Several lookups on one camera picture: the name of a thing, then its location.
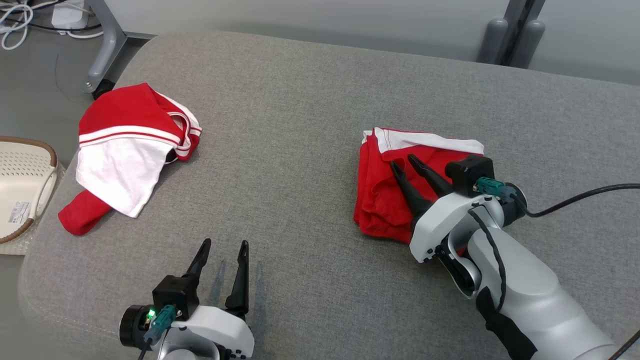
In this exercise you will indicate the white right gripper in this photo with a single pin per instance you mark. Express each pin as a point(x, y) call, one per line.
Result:
point(440, 220)

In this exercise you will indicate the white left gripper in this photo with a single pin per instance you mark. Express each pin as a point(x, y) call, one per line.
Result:
point(220, 330)

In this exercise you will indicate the red Bulls basketball shorts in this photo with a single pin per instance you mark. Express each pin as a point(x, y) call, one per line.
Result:
point(380, 195)

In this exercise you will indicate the red and white jersey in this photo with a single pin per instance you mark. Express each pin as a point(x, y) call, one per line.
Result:
point(125, 110)

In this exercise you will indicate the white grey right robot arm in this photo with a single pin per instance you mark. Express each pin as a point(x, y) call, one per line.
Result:
point(540, 300)

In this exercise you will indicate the white laundry basket brown rim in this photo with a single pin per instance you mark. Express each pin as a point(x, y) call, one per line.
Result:
point(25, 175)

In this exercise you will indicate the white power adapter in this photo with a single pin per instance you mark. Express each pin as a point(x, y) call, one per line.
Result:
point(70, 15)

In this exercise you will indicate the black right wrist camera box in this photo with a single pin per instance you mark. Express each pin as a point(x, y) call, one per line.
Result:
point(467, 172)

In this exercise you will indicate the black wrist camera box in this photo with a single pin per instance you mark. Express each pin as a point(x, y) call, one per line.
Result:
point(467, 172)
point(175, 295)

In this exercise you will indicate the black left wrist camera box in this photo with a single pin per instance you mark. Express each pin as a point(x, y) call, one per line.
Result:
point(175, 295)

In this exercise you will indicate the green right camera connector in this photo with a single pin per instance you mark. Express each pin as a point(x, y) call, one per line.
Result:
point(489, 186)

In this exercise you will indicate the green camera connector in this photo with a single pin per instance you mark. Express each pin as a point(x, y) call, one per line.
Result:
point(489, 186)
point(162, 322)

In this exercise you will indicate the green left camera connector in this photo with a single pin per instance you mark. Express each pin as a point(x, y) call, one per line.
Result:
point(162, 322)

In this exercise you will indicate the grey partition post with feet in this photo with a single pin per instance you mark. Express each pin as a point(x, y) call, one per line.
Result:
point(495, 40)

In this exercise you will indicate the grey metal frame leg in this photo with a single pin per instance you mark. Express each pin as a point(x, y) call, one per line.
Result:
point(111, 45)

